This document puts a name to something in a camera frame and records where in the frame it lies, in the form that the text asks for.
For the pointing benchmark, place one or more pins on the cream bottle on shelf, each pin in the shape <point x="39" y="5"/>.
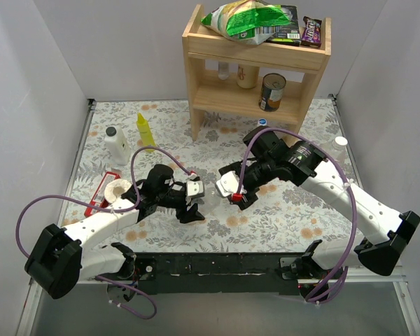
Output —
<point x="247" y="76"/>

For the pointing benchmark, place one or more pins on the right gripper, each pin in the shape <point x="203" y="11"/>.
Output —
<point x="243" y="181"/>

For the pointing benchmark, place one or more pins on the tin can on shelf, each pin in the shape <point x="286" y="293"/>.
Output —
<point x="271" y="92"/>

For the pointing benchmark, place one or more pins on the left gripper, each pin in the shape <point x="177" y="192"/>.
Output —
<point x="186" y="206"/>

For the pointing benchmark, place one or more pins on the dark chocolate bar pack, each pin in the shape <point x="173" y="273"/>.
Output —
<point x="311" y="36"/>

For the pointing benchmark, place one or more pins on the white bottle black cap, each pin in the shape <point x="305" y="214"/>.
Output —
<point x="117" y="144"/>

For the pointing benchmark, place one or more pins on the clear round bottle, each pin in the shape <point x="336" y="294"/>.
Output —
<point x="210" y="201"/>

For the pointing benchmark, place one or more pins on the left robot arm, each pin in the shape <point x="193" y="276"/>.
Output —
<point x="63" y="256"/>

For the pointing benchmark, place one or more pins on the small clear bottle on shelf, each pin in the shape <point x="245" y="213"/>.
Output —
<point x="223" y="70"/>

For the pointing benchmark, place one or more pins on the red flat box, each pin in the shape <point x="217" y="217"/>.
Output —
<point x="98" y="199"/>

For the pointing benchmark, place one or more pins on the black can with foil lid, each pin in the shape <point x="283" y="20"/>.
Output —
<point x="116" y="189"/>

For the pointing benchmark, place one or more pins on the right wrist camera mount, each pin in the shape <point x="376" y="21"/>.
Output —
<point x="227" y="187"/>

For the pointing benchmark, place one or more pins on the clear square juice bottle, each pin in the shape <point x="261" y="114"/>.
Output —
<point x="340" y="155"/>

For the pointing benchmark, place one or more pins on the green chip bag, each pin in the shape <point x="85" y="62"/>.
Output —
<point x="249" y="22"/>

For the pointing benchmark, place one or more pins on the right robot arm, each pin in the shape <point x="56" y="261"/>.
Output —
<point x="380" y="234"/>

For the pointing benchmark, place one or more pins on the yellow squeeze bottle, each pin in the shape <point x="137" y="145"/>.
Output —
<point x="145" y="131"/>

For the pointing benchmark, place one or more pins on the black green box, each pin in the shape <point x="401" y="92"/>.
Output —
<point x="290" y="34"/>

